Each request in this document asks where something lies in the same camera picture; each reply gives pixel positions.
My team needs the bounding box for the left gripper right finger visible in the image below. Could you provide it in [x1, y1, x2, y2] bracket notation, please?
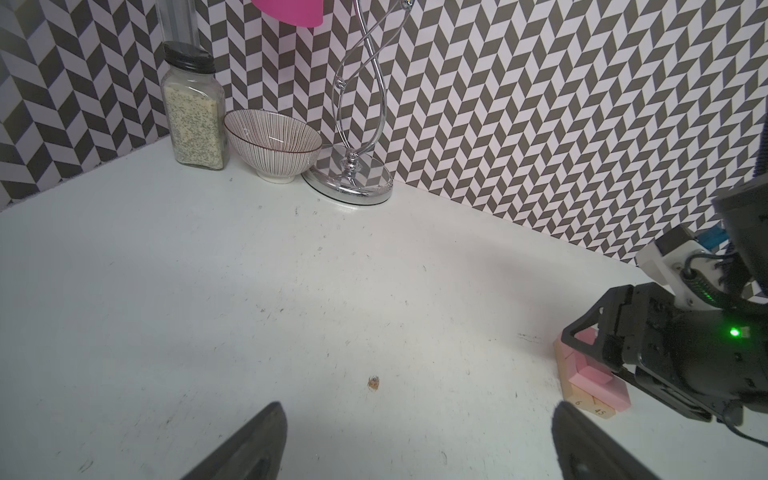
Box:
[551, 401, 659, 480]

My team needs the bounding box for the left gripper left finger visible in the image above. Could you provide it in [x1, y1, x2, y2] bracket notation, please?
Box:
[182, 401, 288, 480]

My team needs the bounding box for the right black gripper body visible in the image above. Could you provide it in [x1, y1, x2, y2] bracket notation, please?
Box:
[611, 283, 767, 423]

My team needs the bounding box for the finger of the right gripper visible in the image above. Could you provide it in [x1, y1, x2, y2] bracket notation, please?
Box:
[561, 285, 633, 372]

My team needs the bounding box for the light pink block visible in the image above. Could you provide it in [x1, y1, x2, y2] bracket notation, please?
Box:
[571, 351, 631, 412]
[572, 326, 607, 373]

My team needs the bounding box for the natural wood block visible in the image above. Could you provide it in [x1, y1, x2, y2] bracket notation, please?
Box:
[553, 338, 595, 411]
[574, 395, 616, 419]

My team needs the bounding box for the striped ceramic bowl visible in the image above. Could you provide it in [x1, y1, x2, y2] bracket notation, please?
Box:
[223, 109, 323, 184]

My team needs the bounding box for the glass spice jar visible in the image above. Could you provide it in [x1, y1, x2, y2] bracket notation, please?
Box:
[161, 41, 229, 170]

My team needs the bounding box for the pink plastic wine glass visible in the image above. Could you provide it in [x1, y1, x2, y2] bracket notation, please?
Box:
[252, 0, 324, 28]

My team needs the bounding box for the chrome wire glass stand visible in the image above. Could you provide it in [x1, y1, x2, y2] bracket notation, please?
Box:
[302, 1, 415, 207]

